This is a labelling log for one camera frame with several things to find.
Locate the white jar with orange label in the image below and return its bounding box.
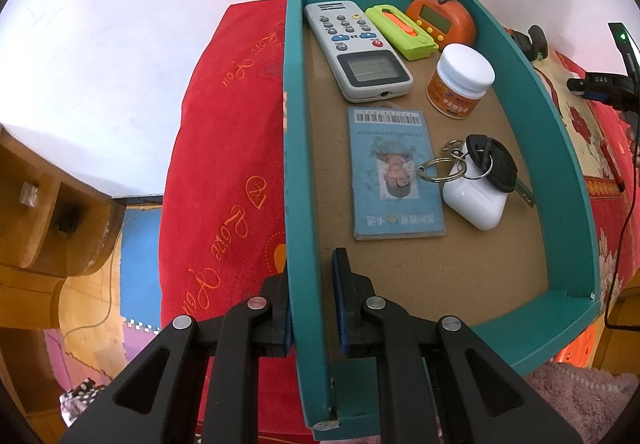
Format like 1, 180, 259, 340
426, 43, 496, 121

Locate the white earbuds case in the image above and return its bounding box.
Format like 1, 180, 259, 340
441, 136, 506, 231

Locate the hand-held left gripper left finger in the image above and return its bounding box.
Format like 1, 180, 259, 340
60, 261, 294, 444

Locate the green utility knife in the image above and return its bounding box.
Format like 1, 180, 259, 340
365, 4, 437, 61

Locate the white remote control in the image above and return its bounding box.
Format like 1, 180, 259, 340
303, 0, 415, 104

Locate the wooden furniture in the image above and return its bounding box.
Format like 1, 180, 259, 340
590, 289, 640, 376

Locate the wooden cabinet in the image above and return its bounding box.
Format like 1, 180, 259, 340
0, 124, 126, 425

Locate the pink fluffy cloth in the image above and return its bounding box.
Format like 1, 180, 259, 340
522, 359, 640, 444

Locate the blue foam floor mat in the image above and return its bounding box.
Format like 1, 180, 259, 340
117, 206, 163, 325

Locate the red printed blanket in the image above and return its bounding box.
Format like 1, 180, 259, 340
160, 0, 640, 444

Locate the red lighter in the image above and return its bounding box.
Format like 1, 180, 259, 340
597, 136, 626, 192

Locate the orange stool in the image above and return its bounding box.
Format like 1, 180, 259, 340
555, 324, 599, 368

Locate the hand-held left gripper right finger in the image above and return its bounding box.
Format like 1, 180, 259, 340
331, 247, 583, 444

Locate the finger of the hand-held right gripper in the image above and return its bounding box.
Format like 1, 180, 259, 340
566, 77, 609, 104

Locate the orange timer with monkey figure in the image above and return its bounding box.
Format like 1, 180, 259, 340
404, 0, 477, 47

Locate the teal cardboard box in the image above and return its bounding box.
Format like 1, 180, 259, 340
282, 0, 602, 430

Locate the black cable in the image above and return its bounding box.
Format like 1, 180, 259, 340
604, 184, 640, 331

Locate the dotted black bag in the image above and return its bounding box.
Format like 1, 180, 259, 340
59, 375, 104, 426

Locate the black key with rings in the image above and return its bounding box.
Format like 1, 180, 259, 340
410, 133, 536, 209

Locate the thin floor cord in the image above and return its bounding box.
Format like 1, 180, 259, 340
62, 211, 146, 340

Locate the blue ID card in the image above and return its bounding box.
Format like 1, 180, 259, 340
347, 105, 447, 241

